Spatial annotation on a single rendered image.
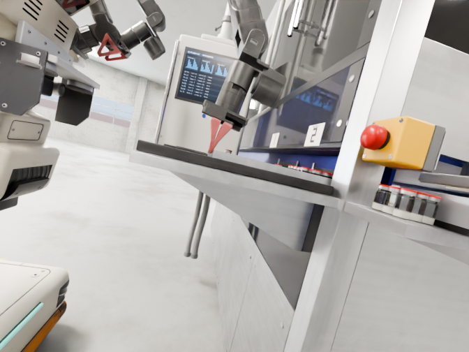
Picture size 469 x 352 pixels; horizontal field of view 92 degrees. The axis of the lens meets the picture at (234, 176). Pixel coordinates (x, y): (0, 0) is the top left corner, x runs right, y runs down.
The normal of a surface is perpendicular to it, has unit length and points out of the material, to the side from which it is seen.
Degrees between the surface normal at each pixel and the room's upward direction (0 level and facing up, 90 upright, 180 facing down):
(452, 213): 90
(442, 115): 90
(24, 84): 90
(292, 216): 90
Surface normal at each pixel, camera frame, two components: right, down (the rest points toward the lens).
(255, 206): 0.14, 0.11
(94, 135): 0.41, 0.18
